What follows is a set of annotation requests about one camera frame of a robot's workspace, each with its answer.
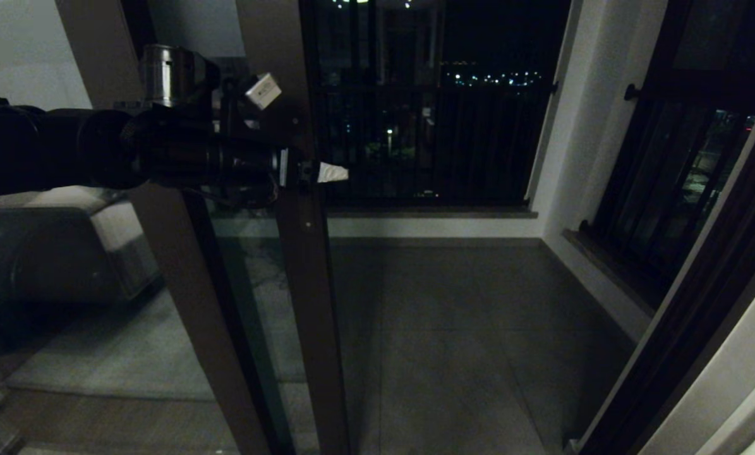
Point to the brown framed sliding glass door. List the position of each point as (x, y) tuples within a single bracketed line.
[(308, 284)]

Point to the black balcony railing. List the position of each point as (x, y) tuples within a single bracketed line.
[(478, 145)]

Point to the stone window sill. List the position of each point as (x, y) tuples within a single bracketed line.
[(604, 268)]

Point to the beige sofa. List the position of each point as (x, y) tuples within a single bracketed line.
[(121, 234)]

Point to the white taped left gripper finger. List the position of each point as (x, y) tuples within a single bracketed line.
[(333, 172)]

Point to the black barred window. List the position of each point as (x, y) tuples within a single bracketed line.
[(668, 158)]

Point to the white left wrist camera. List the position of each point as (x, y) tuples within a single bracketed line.
[(263, 91)]

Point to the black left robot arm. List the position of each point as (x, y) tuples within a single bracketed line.
[(36, 148)]

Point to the brown framed fixed glass panel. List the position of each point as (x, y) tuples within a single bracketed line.
[(191, 284)]

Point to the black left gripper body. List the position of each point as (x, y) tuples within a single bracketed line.
[(257, 164)]

